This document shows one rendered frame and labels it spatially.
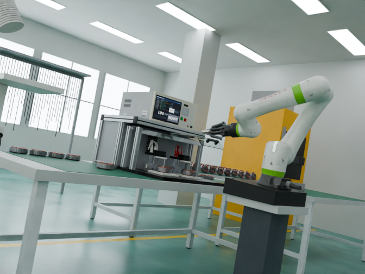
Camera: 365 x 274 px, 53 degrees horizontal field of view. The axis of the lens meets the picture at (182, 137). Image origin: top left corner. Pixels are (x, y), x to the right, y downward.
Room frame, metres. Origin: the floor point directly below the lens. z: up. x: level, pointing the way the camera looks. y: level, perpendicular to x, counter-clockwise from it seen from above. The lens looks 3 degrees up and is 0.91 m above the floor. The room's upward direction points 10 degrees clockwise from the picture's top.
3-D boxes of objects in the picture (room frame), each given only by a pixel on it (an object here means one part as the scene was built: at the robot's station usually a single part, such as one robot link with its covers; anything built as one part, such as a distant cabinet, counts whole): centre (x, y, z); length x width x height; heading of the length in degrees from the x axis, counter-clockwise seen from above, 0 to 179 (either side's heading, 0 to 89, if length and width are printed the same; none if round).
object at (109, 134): (2.58, 0.51, 0.91); 0.28 x 0.03 x 0.32; 45
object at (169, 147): (2.71, 0.18, 0.92); 0.66 x 0.01 x 0.30; 135
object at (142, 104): (2.76, 0.22, 1.22); 0.44 x 0.39 x 0.20; 135
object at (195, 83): (6.82, -0.07, 1.65); 0.50 x 0.45 x 3.30; 45
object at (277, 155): (2.01, -0.53, 0.99); 0.16 x 0.13 x 0.19; 151
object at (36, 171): (2.70, 0.17, 0.72); 2.20 x 1.01 x 0.05; 135
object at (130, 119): (2.75, 0.22, 1.09); 0.68 x 0.44 x 0.05; 135
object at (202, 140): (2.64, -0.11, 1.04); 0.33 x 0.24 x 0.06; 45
